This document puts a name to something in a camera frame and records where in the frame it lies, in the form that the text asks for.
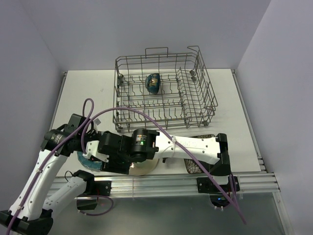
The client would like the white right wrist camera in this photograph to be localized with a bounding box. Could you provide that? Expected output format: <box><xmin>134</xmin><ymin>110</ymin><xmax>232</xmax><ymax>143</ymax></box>
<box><xmin>83</xmin><ymin>141</ymin><xmax>109</xmax><ymax>163</ymax></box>

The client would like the blue patterned bowl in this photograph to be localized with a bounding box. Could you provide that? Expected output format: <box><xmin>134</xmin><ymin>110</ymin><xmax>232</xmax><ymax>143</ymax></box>
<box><xmin>145</xmin><ymin>73</ymin><xmax>161</xmax><ymax>94</ymax></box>

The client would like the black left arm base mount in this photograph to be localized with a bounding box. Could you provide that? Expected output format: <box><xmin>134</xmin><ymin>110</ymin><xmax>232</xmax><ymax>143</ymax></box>
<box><xmin>76</xmin><ymin>181</ymin><xmax>112</xmax><ymax>211</ymax></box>

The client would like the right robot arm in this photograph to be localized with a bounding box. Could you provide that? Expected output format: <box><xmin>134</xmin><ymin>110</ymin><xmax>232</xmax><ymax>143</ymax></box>
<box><xmin>93</xmin><ymin>129</ymin><xmax>231</xmax><ymax>191</ymax></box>

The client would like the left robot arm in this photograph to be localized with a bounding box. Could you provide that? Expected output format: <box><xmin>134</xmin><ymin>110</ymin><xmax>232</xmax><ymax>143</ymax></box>
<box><xmin>0</xmin><ymin>114</ymin><xmax>95</xmax><ymax>235</ymax></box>

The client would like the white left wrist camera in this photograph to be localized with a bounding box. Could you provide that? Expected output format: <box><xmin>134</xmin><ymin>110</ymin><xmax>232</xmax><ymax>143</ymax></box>
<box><xmin>93</xmin><ymin>118</ymin><xmax>101</xmax><ymax>127</ymax></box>

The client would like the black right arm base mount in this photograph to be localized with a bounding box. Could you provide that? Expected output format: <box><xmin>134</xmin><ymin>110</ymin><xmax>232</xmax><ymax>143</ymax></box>
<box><xmin>197</xmin><ymin>175</ymin><xmax>240</xmax><ymax>210</ymax></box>

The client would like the black floral square plate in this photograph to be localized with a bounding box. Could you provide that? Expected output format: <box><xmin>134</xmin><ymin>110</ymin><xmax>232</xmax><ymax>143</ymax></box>
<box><xmin>184</xmin><ymin>134</ymin><xmax>216</xmax><ymax>174</ymax></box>

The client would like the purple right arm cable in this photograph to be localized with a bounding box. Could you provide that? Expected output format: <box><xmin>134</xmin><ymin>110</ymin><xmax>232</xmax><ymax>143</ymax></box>
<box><xmin>84</xmin><ymin>107</ymin><xmax>247</xmax><ymax>225</ymax></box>

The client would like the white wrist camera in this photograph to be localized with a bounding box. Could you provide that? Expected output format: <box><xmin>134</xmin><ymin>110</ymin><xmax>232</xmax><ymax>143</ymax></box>
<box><xmin>93</xmin><ymin>118</ymin><xmax>101</xmax><ymax>127</ymax></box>
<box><xmin>83</xmin><ymin>141</ymin><xmax>109</xmax><ymax>163</ymax></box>

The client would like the green cream round plate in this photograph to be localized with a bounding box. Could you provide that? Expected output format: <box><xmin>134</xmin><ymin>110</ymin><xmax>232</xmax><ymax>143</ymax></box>
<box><xmin>129</xmin><ymin>159</ymin><xmax>159</xmax><ymax>176</ymax></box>

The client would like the grey wire dish rack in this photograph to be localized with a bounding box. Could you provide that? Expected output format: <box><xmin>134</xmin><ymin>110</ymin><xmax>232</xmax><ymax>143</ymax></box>
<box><xmin>113</xmin><ymin>46</ymin><xmax>218</xmax><ymax>133</ymax></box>

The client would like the teal scalloped plate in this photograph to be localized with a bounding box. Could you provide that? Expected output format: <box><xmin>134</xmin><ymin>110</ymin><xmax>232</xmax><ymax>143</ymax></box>
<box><xmin>76</xmin><ymin>152</ymin><xmax>102</xmax><ymax>171</ymax></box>

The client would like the aluminium table edge rail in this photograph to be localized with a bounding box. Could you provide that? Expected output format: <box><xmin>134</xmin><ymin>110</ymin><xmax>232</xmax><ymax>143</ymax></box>
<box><xmin>92</xmin><ymin>158</ymin><xmax>280</xmax><ymax>198</ymax></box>

